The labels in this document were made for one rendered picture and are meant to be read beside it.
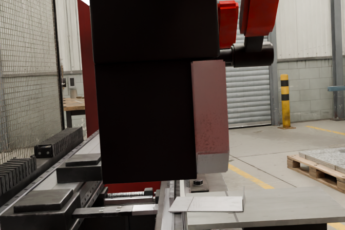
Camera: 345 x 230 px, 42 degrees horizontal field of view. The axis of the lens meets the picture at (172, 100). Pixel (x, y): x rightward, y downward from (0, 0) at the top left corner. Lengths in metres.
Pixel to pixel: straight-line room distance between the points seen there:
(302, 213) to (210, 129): 0.51
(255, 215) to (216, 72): 0.51
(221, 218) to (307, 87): 8.76
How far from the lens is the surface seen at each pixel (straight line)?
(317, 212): 0.80
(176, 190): 0.98
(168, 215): 0.89
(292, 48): 9.31
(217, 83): 0.29
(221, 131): 0.30
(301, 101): 9.44
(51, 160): 1.42
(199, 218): 0.77
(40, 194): 0.87
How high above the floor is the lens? 1.25
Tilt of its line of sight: 4 degrees down
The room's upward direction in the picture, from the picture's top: 3 degrees counter-clockwise
